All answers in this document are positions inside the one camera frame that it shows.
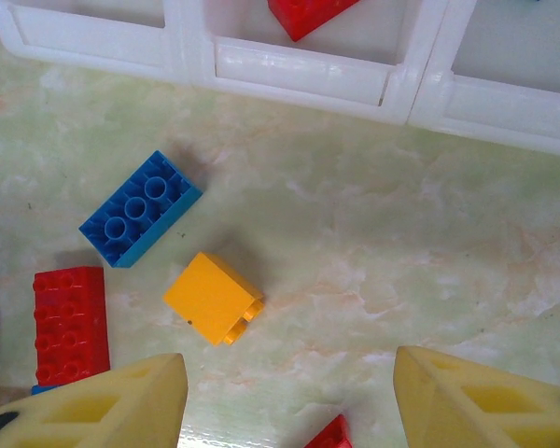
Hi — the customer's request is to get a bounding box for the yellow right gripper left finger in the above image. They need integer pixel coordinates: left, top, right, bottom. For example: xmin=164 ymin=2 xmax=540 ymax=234
xmin=0 ymin=353 xmax=189 ymax=448

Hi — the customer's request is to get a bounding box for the long blue lego brick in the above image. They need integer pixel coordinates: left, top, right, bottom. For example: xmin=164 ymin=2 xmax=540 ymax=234
xmin=77 ymin=149 xmax=204 ymax=270

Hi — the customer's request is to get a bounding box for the yellow lego brick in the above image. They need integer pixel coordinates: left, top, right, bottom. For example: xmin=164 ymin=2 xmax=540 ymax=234
xmin=161 ymin=251 xmax=266 ymax=347

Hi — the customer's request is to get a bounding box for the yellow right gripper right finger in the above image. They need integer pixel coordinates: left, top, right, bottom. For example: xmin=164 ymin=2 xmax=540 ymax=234
xmin=395 ymin=344 xmax=560 ymax=448

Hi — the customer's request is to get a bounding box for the long red lego brick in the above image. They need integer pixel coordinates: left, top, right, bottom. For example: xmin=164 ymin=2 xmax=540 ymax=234
xmin=32 ymin=265 xmax=112 ymax=387

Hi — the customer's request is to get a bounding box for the white plastic bin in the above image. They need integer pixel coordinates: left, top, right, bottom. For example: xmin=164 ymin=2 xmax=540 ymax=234
xmin=181 ymin=0 xmax=449 ymax=126
xmin=0 ymin=0 xmax=202 ymax=88
xmin=408 ymin=0 xmax=560 ymax=160

